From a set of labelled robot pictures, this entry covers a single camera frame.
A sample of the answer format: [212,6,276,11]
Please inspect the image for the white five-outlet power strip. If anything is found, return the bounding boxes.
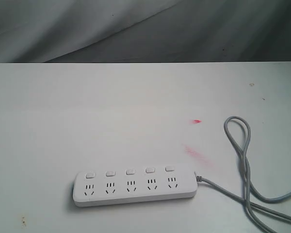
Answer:
[72,164,197,207]

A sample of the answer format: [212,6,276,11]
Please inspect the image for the white backdrop cloth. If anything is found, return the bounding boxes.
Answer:
[0,0,291,63]

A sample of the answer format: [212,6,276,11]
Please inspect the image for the grey power cord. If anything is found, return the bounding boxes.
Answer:
[195,116,291,233]

